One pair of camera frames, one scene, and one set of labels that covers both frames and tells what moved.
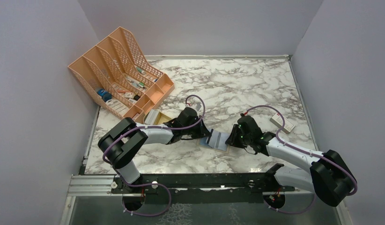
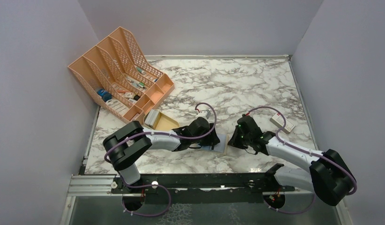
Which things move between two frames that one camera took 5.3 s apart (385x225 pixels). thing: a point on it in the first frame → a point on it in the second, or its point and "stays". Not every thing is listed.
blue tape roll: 105,95 stays
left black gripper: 202,131 → 211,139
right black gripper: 232,140 stays
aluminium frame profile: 90,185 stays
